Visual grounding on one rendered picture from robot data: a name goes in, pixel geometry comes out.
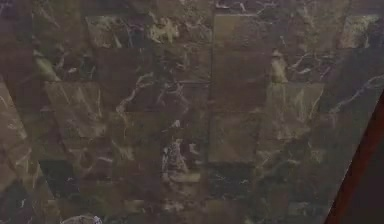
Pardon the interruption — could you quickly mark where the pale grey round object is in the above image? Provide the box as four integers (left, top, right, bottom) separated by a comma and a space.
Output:
59, 214, 103, 224

